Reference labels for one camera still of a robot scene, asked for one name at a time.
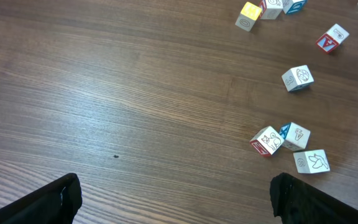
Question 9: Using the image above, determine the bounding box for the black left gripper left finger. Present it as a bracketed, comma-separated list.
[0, 173, 83, 224]

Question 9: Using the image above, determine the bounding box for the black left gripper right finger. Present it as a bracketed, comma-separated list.
[270, 172, 358, 224]

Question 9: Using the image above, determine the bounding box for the bird picture red block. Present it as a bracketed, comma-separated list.
[293, 149, 330, 174]

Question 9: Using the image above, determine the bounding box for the number four wooden block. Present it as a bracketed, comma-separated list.
[279, 122, 311, 151]

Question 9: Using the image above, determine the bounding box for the cat picture red block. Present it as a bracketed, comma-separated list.
[249, 126, 284, 157]

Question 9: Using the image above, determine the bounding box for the ball picture blue block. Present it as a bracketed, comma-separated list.
[282, 65, 314, 92]

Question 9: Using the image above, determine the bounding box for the key picture red A block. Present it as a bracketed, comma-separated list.
[316, 24, 349, 54]

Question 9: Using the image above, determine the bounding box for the yellow top letter block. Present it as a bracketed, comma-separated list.
[235, 2, 262, 32]

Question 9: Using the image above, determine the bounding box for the snail picture wooden block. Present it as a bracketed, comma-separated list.
[259, 0, 283, 20]

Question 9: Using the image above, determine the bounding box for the blue sided sailboat block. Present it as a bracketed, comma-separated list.
[282, 0, 308, 14]

